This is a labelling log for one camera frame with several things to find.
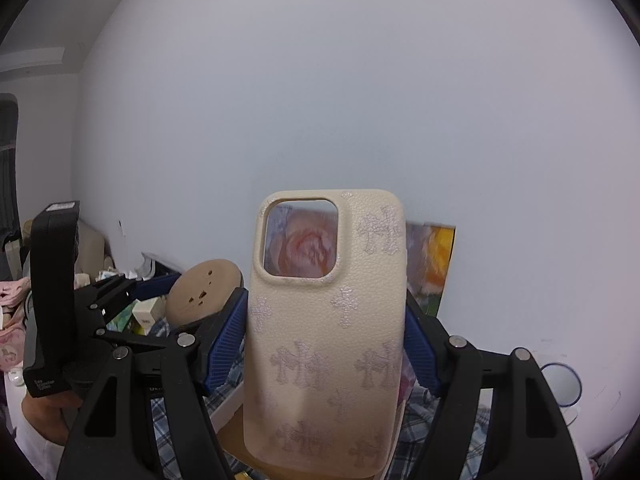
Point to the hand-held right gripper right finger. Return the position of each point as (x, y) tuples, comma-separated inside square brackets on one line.
[(417, 337)]

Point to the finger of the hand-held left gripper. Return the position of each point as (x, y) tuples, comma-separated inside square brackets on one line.
[(135, 344), (150, 286)]

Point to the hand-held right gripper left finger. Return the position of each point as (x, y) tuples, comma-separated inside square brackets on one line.
[(227, 332)]

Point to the beige oval pad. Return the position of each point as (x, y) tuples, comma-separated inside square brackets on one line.
[(200, 290)]

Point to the cardboard box with floral lid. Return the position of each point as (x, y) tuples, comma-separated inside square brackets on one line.
[(431, 260)]

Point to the beige phone case cross print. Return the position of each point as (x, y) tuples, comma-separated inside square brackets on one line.
[(320, 360)]

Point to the person's left forearm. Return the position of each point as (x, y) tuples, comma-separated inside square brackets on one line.
[(45, 415)]

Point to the small white box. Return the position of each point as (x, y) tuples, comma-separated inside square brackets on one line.
[(147, 314)]

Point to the pink plush cloth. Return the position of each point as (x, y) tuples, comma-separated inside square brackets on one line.
[(11, 325)]

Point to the blue plaid shirt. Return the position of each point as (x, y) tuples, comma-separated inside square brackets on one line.
[(167, 425)]

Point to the dark curtain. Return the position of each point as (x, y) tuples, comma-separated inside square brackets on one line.
[(7, 185)]

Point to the white enamel mug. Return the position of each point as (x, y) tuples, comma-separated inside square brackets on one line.
[(557, 385)]

